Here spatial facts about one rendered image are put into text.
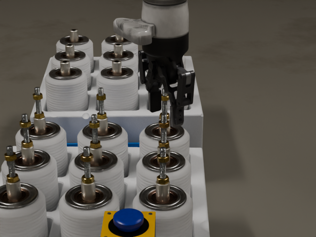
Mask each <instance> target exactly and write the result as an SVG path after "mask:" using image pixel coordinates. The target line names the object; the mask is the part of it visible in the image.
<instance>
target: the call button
mask: <svg viewBox="0 0 316 237"><path fill-rule="evenodd" d="M143 222H144V216H143V214H142V212H140V211H138V210H136V209H132V208H126V209H122V210H119V211H117V212H116V213H115V214H114V216H113V223H114V225H115V226H117V228H118V229H119V230H121V231H124V232H132V231H136V230H138V229H139V228H140V226H141V225H142V224H143Z"/></svg>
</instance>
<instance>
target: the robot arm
mask: <svg viewBox="0 0 316 237"><path fill-rule="evenodd" d="M113 29H114V32H115V33H116V34H118V35H119V36H121V37H123V38H125V39H127V40H128V41H130V42H132V43H134V44H137V45H142V50H139V51H138V59H139V71H140V82H141V84H145V85H146V90H147V91H148V100H149V111H150V112H157V111H160V110H161V90H160V89H159V88H161V86H162V85H163V87H164V91H165V93H166V94H168V97H169V100H170V104H171V106H170V125H171V126H172V127H178V126H182V125H183V122H184V107H185V106H187V105H190V104H193V96H194V85H195V72H194V71H187V70H185V69H184V65H183V61H182V57H183V55H184V54H185V53H186V52H187V51H188V49H189V9H188V0H143V1H142V18H141V19H128V18H116V19H115V20H114V22H113ZM146 70H148V72H147V75H146V76H145V71H146ZM177 82H178V85H177V86H176V87H170V85H172V84H175V83H177ZM175 91H177V98H176V99H175V96H174V92H175ZM185 94H187V98H186V96H185Z"/></svg>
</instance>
